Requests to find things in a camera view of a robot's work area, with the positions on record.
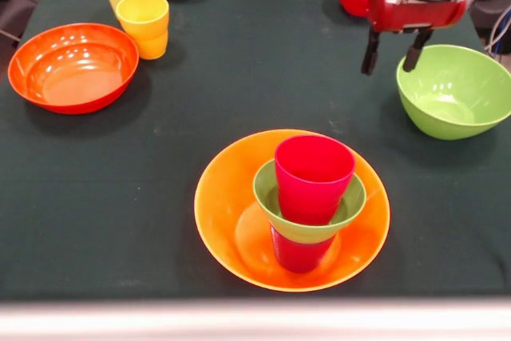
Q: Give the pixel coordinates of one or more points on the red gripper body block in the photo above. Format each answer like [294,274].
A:
[411,15]

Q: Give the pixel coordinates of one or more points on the yellow cup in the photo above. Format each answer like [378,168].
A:
[143,25]

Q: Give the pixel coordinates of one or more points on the small green bowl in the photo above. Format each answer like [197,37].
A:
[355,201]

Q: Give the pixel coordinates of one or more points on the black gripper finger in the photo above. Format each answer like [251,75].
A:
[415,53]
[370,53]

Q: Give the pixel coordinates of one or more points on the large green bowl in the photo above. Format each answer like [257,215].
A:
[451,93]

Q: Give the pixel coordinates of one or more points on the purple cup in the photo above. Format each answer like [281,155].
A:
[299,255]

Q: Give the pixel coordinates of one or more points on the large orange bowl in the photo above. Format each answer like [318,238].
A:
[223,213]

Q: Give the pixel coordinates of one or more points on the wide red-orange bowl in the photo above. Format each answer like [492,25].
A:
[74,73]

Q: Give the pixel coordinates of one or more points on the pink cup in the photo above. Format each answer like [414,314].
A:
[311,189]

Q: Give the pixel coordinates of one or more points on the dark green tablecloth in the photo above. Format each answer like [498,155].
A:
[120,197]

